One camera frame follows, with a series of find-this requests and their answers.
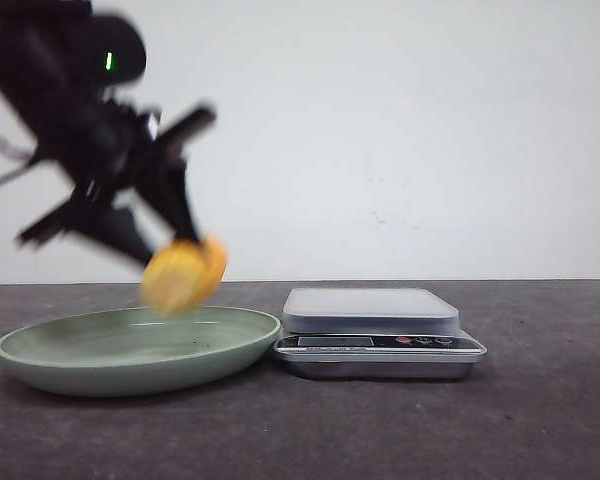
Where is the yellow corn cob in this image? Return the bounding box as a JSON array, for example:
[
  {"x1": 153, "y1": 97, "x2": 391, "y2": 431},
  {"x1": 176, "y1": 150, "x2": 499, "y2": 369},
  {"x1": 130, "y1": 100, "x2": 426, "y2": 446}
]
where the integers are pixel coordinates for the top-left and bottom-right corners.
[{"x1": 139, "y1": 234, "x2": 227, "y2": 314}]

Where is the silver digital kitchen scale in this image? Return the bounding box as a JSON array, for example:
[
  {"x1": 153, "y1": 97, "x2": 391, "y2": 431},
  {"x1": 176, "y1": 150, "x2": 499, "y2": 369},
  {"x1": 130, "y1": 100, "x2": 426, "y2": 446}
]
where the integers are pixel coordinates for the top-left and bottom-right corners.
[{"x1": 273, "y1": 287, "x2": 487, "y2": 380}]

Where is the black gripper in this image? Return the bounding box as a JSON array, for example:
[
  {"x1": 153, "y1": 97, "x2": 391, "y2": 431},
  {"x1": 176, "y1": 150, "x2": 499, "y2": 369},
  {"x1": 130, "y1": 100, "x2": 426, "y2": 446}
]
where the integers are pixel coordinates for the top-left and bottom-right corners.
[{"x1": 18, "y1": 100, "x2": 216, "y2": 268}]

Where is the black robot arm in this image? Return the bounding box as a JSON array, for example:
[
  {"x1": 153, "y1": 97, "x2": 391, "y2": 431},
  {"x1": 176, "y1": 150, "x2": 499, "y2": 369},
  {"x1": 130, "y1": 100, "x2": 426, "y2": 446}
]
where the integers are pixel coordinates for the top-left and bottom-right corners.
[{"x1": 0, "y1": 1, "x2": 216, "y2": 265}]

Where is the light green plate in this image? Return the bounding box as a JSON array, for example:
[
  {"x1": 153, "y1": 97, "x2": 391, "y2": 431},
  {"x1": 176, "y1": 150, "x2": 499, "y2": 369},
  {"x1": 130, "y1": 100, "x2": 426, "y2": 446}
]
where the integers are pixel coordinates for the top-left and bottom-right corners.
[{"x1": 0, "y1": 306, "x2": 281, "y2": 398}]

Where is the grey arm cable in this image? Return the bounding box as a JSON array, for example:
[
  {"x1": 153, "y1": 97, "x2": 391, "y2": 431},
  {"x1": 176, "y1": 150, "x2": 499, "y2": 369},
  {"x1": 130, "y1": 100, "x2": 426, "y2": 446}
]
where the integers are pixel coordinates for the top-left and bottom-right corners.
[{"x1": 0, "y1": 119, "x2": 44, "y2": 194}]

